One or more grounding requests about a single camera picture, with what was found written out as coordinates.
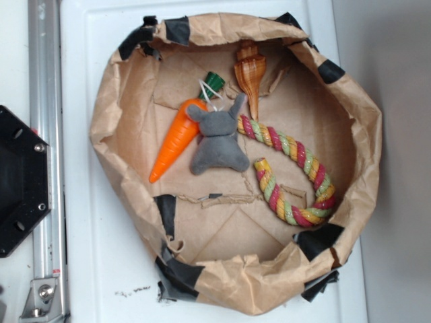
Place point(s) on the brown spiral seashell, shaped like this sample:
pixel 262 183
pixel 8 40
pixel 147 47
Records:
pixel 249 71

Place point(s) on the gray plush animal toy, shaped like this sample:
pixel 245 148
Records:
pixel 218 147

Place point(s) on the metal corner bracket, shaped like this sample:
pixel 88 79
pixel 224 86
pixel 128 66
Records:
pixel 43 302

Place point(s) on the white plastic tray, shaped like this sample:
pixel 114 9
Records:
pixel 112 276

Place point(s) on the multicolour twisted rope toy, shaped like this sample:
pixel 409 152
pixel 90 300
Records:
pixel 316 172

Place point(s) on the aluminium extrusion rail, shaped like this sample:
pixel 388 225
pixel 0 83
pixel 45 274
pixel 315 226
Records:
pixel 49 245

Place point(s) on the orange plastic carrot toy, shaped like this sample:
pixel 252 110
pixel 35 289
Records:
pixel 182 129

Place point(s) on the brown paper bag bin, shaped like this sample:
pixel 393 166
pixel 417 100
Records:
pixel 213 236

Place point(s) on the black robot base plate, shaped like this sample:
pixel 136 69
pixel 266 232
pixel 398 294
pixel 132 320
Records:
pixel 25 192

